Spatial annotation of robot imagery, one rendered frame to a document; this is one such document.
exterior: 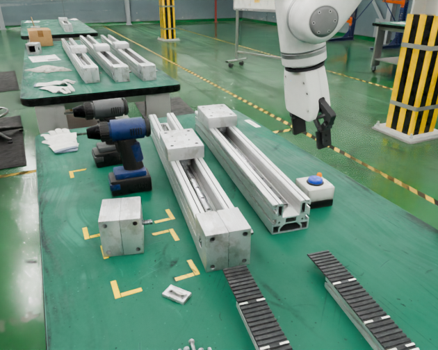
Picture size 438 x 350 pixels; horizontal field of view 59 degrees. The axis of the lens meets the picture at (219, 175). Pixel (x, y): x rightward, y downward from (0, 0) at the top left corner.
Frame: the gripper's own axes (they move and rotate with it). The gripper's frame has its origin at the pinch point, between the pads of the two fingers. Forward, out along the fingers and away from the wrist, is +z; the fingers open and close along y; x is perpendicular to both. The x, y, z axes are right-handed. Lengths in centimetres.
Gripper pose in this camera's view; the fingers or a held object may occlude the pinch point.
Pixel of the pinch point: (311, 135)
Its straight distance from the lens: 84.9
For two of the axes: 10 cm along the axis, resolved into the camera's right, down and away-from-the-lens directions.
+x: 9.1, -3.4, 2.3
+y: 3.6, 4.0, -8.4
